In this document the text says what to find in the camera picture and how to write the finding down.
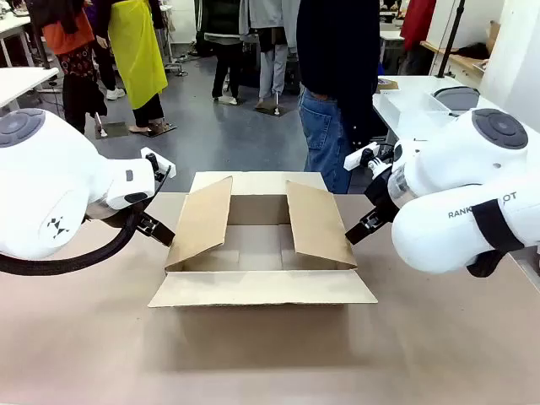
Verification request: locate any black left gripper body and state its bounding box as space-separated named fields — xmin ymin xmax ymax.
xmin=134 ymin=212 xmax=161 ymax=239

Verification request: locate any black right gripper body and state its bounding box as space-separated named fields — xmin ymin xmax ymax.
xmin=364 ymin=165 xmax=402 ymax=224

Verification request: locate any brown cardboard box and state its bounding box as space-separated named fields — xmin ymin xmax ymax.
xmin=147 ymin=170 xmax=379 ymax=309

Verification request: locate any person in dark navy shirt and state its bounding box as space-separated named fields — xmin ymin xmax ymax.
xmin=295 ymin=0 xmax=381 ymax=195

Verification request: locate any wooden workbench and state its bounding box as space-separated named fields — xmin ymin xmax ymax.
xmin=420 ymin=39 xmax=487 ymax=79

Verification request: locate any black tripod pole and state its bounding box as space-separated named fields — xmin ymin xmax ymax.
xmin=435 ymin=0 xmax=467 ymax=79

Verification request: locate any black bag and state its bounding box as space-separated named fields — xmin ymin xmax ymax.
xmin=456 ymin=41 xmax=491 ymax=61

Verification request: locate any person in yellow apron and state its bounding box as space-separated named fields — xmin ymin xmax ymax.
xmin=90 ymin=0 xmax=178 ymax=137

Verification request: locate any person in red top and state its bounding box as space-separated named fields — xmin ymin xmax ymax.
xmin=399 ymin=0 xmax=438 ymax=75

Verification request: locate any person in orange top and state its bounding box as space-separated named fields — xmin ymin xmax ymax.
xmin=25 ymin=0 xmax=109 ymax=135

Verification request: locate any person in grey hoodie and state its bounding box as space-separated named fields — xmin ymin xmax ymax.
xmin=238 ymin=0 xmax=301 ymax=116

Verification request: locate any small white table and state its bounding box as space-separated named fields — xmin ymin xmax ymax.
xmin=0 ymin=66 xmax=61 ymax=111

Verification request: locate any person in black jacket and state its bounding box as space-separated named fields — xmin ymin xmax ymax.
xmin=197 ymin=0 xmax=244 ymax=105

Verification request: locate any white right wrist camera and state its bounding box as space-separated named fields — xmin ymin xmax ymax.
xmin=343 ymin=142 xmax=397 ymax=173

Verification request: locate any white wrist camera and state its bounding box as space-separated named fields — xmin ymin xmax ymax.
xmin=343 ymin=142 xmax=397 ymax=173
xmin=139 ymin=146 xmax=176 ymax=183

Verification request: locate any black left arm cable sleeve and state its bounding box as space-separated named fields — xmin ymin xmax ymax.
xmin=0 ymin=205 xmax=149 ymax=278

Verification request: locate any black arm cable sleeve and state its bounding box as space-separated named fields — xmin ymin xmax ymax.
xmin=0 ymin=205 xmax=149 ymax=278
xmin=465 ymin=199 xmax=527 ymax=278

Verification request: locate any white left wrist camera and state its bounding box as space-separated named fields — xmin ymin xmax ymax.
xmin=139 ymin=146 xmax=176 ymax=183

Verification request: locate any black right arm cable sleeve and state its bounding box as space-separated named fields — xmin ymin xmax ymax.
xmin=465 ymin=199 xmax=527 ymax=278

